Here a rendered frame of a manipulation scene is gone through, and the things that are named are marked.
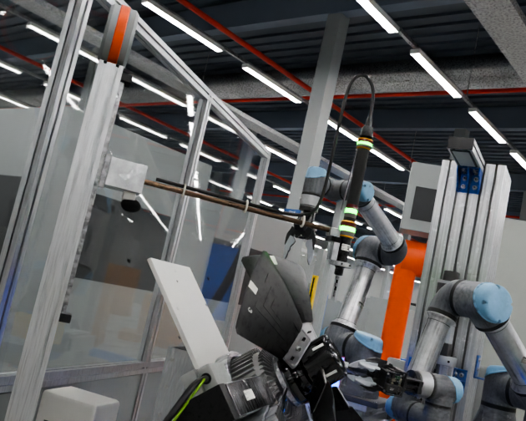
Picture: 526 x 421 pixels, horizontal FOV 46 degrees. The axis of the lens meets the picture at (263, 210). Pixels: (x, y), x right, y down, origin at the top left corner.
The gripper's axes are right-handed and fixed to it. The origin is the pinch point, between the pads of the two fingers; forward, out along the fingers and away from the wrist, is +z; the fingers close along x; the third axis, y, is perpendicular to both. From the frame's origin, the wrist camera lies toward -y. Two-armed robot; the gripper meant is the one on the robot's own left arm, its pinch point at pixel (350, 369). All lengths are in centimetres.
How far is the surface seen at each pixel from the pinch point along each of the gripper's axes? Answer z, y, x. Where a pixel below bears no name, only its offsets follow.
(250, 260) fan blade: 34.0, -8.5, -23.2
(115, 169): 76, 1, -38
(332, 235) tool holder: 16.3, 2.1, -35.3
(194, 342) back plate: 47.4, 4.7, -0.9
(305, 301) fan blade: 17.6, -2.1, -16.0
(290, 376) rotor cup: 24.6, 15.3, 0.9
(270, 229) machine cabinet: -123, -430, -33
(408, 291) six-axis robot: -227, -327, -9
